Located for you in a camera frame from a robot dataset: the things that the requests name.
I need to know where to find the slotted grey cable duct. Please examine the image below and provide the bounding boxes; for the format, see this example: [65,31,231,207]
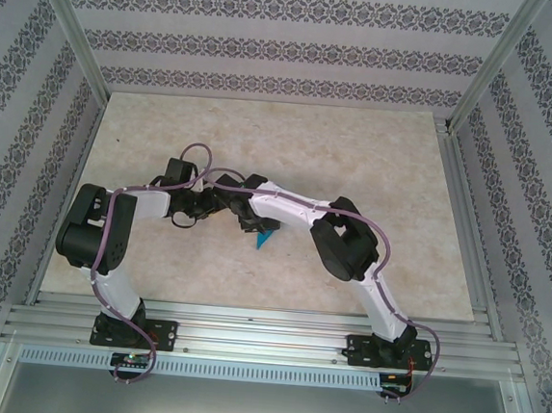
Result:
[17,342,383,395]

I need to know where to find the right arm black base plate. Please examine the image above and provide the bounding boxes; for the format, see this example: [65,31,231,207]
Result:
[343,332,437,374]

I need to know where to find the aluminium mounting rail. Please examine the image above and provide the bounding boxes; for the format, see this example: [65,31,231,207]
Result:
[0,286,530,386]

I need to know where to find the aluminium frame post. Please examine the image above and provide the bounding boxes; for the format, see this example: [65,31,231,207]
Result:
[447,0,551,142]
[18,0,120,102]

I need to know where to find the aluminium side rail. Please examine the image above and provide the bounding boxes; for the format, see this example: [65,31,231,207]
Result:
[25,91,108,310]
[418,117,522,343]

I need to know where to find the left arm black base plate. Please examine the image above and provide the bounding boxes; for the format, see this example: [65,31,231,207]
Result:
[89,313,180,353]

